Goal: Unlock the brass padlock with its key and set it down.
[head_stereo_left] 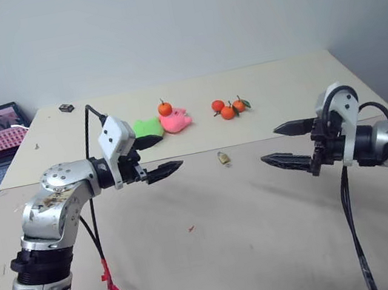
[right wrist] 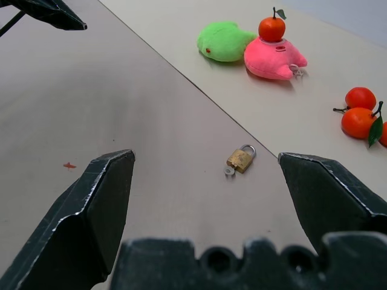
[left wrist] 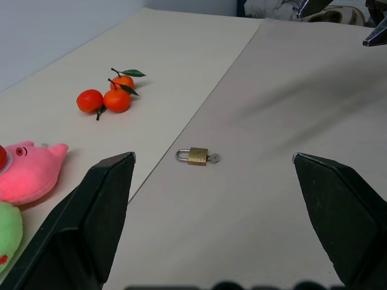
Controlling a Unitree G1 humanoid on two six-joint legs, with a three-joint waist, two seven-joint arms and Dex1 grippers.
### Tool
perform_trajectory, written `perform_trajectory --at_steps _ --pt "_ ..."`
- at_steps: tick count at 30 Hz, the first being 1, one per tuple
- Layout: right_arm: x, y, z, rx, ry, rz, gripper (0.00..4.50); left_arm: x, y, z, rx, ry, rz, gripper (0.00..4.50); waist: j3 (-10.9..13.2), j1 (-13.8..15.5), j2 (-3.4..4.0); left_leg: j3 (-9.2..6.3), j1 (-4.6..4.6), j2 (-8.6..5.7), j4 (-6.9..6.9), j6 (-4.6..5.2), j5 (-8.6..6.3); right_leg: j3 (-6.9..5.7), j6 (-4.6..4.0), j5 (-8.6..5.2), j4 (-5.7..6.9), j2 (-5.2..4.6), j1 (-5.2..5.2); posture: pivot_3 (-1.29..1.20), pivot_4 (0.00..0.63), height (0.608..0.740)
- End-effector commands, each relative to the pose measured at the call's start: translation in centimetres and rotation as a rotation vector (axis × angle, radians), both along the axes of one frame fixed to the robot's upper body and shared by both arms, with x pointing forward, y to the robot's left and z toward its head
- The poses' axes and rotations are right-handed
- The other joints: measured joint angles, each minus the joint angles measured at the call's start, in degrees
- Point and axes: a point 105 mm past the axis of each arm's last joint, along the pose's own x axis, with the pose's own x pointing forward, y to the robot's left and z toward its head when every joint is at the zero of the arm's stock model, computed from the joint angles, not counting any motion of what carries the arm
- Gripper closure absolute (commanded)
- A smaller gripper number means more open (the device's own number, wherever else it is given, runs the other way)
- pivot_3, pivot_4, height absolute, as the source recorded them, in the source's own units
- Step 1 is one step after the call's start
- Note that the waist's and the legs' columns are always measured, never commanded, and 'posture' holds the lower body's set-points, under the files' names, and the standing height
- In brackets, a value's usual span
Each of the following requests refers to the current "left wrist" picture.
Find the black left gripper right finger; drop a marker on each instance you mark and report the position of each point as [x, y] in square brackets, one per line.
[347, 217]

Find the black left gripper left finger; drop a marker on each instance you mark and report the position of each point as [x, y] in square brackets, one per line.
[81, 229]

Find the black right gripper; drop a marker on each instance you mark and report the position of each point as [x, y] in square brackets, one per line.
[379, 9]

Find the beige shoe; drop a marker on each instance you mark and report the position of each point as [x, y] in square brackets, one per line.
[335, 16]

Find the green plush toy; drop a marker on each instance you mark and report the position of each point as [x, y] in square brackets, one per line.
[8, 229]

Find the grey white cloth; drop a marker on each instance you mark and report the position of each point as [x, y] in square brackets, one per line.
[272, 9]

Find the pink plush pig toy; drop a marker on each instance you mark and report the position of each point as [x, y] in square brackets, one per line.
[27, 175]

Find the white table mat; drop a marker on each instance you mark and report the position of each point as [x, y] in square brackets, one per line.
[260, 157]

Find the orange tangerine with stem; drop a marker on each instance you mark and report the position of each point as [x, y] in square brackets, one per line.
[89, 101]

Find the orange tangerine with green leaf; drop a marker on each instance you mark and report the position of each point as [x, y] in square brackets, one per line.
[117, 101]
[123, 81]

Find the brass padlock with steel shackle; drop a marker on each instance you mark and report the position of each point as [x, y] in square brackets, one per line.
[198, 156]

